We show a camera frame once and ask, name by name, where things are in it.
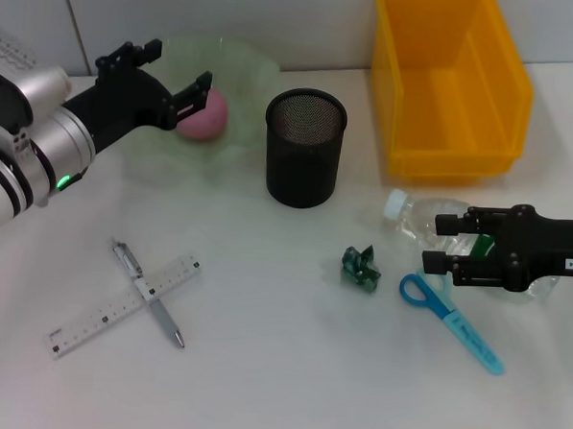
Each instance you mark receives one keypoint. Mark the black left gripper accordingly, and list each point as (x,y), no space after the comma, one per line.
(124,100)

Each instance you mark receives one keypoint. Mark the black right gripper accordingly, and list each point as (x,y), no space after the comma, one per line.
(544,247)

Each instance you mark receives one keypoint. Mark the clear green-label water bottle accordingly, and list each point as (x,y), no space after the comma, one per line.
(411,216)

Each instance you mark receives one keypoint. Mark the pink peach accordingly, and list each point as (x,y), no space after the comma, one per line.
(207,121)

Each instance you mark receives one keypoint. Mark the green plastic wrapper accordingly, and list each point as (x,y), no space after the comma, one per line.
(360,271)

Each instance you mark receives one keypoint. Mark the green glass fruit plate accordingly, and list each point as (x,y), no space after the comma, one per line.
(245,78)

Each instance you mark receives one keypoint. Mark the blue scissors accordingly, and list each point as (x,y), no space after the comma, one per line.
(467,339)

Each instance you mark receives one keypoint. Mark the black mesh pen holder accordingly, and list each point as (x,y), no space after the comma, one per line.
(303,177)

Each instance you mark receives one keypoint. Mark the grey ballpoint pen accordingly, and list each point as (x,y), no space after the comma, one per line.
(163,314)

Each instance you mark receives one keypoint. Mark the transparent plastic ruler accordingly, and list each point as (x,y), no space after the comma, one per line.
(88,324)

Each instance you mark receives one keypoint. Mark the yellow plastic bin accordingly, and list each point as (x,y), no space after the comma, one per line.
(445,112)

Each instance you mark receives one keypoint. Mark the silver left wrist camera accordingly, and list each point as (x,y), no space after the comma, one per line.
(43,84)

